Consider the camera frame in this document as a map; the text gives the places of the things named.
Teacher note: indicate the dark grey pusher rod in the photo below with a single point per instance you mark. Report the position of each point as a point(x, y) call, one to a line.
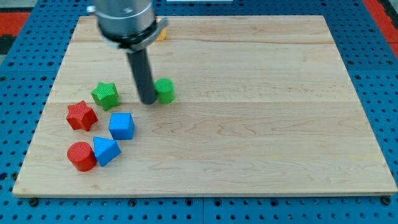
point(141, 71)

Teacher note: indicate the green cylinder block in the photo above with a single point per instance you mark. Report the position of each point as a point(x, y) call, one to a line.
point(164, 89)

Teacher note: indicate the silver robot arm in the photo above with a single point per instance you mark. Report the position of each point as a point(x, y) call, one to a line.
point(131, 25)

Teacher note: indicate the yellow hexagon block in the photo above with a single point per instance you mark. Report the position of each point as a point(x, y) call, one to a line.
point(162, 33)

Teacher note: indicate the green star block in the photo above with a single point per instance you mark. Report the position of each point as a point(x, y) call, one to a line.
point(106, 95)

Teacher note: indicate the blue cube block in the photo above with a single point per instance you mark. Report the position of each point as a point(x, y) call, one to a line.
point(121, 126)

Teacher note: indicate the red star block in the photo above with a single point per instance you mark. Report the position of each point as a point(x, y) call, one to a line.
point(81, 116)

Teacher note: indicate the blue triangle block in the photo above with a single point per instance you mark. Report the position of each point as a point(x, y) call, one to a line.
point(105, 150)

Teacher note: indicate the red cylinder block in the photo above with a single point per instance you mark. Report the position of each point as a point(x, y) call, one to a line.
point(81, 155)

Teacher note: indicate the light wooden board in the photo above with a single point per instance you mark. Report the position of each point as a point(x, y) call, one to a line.
point(264, 107)

